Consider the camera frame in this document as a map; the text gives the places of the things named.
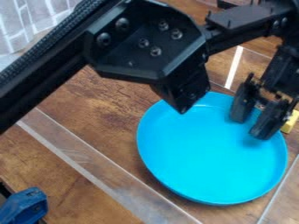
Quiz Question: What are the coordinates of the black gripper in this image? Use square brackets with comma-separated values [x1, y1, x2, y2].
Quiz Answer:
[230, 46, 299, 140]

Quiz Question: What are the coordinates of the blue round plastic tray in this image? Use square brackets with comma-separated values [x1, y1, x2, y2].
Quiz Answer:
[136, 92, 288, 206]

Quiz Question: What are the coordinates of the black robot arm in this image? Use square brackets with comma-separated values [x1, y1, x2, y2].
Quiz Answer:
[0, 0, 299, 139]

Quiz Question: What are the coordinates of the yellow brick with label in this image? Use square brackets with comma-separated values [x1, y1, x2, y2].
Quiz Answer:
[280, 109, 299, 134]

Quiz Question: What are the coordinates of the grey checkered cloth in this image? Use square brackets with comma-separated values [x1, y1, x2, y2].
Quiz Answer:
[0, 0, 83, 56]

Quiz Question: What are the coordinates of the clear acrylic enclosure wall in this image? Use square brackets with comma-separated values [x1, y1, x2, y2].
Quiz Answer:
[0, 43, 299, 224]

